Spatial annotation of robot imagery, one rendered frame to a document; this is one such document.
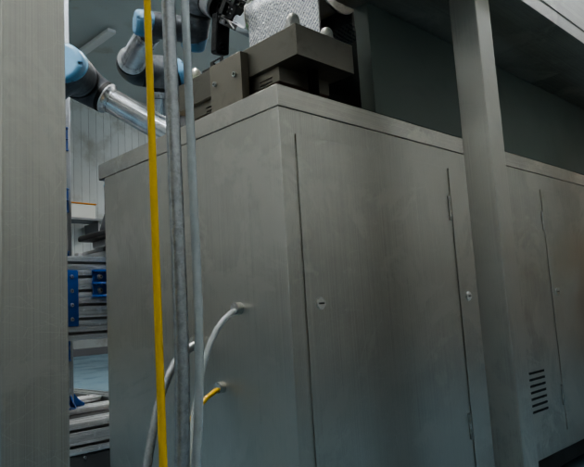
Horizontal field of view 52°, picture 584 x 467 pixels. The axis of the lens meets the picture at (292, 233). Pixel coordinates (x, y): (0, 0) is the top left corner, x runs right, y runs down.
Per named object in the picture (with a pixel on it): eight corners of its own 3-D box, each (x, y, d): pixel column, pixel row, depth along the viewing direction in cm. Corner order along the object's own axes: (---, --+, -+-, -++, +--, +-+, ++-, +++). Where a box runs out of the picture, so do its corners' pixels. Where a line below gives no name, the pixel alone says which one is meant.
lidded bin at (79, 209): (86, 221, 1000) (85, 207, 1003) (96, 219, 975) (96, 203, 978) (60, 220, 969) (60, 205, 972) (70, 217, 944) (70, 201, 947)
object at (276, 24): (254, 104, 149) (250, 32, 151) (323, 73, 132) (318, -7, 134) (252, 103, 148) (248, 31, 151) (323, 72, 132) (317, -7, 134)
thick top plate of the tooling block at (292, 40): (229, 126, 148) (228, 102, 149) (354, 73, 120) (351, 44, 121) (173, 114, 137) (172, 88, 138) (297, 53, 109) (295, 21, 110)
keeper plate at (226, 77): (219, 119, 125) (217, 69, 126) (250, 107, 118) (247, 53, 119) (209, 118, 123) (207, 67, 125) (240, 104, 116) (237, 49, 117)
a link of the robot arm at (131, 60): (107, 55, 214) (137, -4, 170) (138, 59, 218) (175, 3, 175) (107, 87, 213) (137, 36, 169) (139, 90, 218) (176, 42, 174)
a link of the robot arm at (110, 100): (66, 99, 189) (200, 174, 185) (52, 86, 178) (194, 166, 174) (85, 69, 190) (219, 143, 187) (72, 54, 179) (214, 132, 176)
